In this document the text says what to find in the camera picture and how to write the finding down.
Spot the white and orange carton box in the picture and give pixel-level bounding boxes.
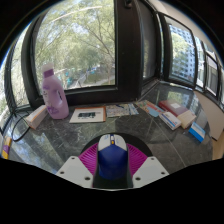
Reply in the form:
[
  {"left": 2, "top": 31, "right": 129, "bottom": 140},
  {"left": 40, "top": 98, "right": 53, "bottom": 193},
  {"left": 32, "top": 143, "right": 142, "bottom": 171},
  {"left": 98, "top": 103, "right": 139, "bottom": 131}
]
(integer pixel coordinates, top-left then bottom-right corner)
[{"left": 25, "top": 104, "right": 49, "bottom": 130}]

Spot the purple detergent bottle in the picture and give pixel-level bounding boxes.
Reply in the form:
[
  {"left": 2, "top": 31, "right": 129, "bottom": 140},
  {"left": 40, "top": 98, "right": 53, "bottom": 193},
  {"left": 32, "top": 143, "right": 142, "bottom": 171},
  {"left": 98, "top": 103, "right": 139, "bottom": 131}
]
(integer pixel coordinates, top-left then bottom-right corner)
[{"left": 41, "top": 62, "right": 70, "bottom": 120}]

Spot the red book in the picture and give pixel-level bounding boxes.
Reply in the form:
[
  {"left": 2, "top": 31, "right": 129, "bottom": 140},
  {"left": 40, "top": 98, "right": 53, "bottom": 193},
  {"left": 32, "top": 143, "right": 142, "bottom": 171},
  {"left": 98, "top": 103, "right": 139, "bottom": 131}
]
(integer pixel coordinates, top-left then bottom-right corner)
[{"left": 157, "top": 99, "right": 189, "bottom": 117}]

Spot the white booklet with dark picture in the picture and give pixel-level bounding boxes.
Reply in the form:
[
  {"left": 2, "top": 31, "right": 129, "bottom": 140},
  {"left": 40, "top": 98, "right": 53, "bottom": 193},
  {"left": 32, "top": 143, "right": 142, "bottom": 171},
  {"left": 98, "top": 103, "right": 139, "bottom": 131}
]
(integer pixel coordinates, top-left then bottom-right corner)
[{"left": 68, "top": 106, "right": 107, "bottom": 124}]

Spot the black cable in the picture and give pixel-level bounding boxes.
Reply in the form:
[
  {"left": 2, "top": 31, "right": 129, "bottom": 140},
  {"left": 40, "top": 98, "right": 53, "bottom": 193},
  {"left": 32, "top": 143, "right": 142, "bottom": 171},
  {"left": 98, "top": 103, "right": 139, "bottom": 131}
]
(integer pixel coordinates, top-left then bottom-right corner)
[{"left": 1, "top": 111, "right": 33, "bottom": 143}]

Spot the cream book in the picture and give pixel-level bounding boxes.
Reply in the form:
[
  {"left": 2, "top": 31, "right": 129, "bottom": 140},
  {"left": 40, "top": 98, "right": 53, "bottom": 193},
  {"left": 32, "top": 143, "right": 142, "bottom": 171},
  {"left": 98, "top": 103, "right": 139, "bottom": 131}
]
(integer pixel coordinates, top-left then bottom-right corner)
[{"left": 176, "top": 109, "right": 198, "bottom": 130}]

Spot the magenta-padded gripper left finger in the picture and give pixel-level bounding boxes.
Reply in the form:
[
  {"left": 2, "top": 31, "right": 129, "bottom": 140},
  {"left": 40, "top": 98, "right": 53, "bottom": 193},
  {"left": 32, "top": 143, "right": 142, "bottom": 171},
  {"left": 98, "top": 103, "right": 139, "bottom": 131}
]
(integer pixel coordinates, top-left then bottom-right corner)
[{"left": 55, "top": 143, "right": 100, "bottom": 188}]

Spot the pale printed pamphlet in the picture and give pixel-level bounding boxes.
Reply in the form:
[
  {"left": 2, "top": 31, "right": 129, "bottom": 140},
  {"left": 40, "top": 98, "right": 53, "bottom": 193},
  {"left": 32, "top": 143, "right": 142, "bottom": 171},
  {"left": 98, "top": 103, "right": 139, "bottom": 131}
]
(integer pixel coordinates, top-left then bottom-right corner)
[{"left": 105, "top": 103, "right": 140, "bottom": 118}]

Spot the colourful leaflet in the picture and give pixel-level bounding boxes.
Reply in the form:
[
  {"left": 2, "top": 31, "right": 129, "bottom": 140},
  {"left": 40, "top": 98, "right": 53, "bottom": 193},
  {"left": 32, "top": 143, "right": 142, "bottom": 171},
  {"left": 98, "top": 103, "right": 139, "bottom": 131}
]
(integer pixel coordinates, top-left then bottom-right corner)
[{"left": 134, "top": 99, "right": 166, "bottom": 118}]

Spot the small blue box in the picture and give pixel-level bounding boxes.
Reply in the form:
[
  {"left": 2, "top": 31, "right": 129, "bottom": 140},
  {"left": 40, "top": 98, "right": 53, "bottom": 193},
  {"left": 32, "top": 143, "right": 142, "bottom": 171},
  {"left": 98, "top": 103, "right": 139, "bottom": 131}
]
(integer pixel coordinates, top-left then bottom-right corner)
[{"left": 188, "top": 121, "right": 207, "bottom": 144}]

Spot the blue and white computer mouse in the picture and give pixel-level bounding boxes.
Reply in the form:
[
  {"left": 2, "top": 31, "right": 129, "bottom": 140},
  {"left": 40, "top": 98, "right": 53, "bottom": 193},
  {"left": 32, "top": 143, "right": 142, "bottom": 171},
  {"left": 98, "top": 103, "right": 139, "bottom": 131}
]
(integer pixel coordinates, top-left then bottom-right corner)
[{"left": 96, "top": 133, "right": 129, "bottom": 181}]

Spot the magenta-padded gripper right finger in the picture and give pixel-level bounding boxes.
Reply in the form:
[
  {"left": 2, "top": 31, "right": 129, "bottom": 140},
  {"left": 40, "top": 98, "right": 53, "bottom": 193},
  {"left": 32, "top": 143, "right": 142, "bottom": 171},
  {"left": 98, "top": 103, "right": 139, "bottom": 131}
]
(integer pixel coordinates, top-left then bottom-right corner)
[{"left": 127, "top": 143, "right": 170, "bottom": 188}]

